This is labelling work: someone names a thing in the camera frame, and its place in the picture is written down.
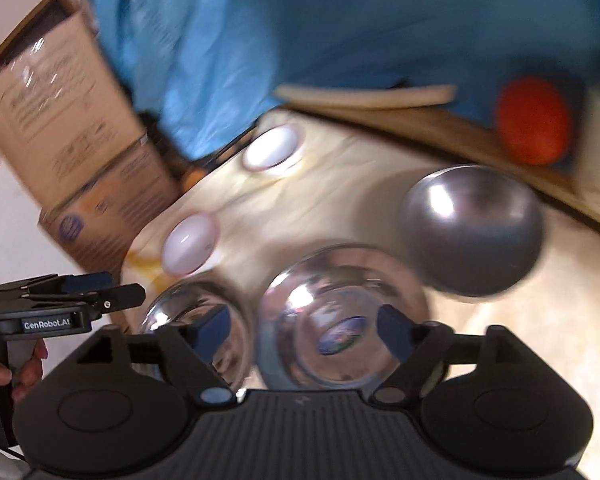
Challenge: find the large steel plate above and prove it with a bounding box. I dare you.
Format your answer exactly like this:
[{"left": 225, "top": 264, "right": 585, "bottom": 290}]
[{"left": 140, "top": 278, "right": 252, "bottom": 391}]

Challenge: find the white red-rimmed bowl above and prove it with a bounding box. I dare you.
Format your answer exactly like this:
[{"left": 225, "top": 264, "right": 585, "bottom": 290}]
[
  {"left": 242, "top": 122, "right": 306, "bottom": 176},
  {"left": 161, "top": 212, "right": 219, "bottom": 276}
]

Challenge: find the steel plate with sticker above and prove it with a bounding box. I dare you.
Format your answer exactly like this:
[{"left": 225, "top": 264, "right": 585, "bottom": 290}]
[{"left": 254, "top": 244, "right": 429, "bottom": 393}]

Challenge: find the small steel bowl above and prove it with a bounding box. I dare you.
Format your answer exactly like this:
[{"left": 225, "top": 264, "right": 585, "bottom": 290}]
[{"left": 399, "top": 165, "right": 545, "bottom": 299}]

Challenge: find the person left hand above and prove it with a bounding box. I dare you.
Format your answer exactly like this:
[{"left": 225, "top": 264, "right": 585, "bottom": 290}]
[{"left": 0, "top": 339, "right": 48, "bottom": 403}]

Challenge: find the orange wooden knob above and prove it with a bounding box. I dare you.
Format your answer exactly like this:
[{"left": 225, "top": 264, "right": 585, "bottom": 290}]
[{"left": 181, "top": 168, "right": 207, "bottom": 193}]

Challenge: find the Vinda cardboard box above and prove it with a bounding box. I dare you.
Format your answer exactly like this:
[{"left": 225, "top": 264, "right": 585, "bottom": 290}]
[{"left": 0, "top": 0, "right": 180, "bottom": 274}]

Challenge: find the wooden shelf ledge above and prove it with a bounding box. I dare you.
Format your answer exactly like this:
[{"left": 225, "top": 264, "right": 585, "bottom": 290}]
[{"left": 286, "top": 103, "right": 600, "bottom": 232}]

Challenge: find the red tomato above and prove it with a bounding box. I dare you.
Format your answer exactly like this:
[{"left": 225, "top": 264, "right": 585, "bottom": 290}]
[{"left": 495, "top": 77, "right": 572, "bottom": 166}]

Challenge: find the blue garment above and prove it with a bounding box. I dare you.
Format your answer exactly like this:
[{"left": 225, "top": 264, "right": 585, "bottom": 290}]
[{"left": 91, "top": 0, "right": 600, "bottom": 159}]

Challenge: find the white foam stick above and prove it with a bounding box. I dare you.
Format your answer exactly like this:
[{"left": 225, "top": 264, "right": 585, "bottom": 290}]
[{"left": 274, "top": 84, "right": 457, "bottom": 110}]

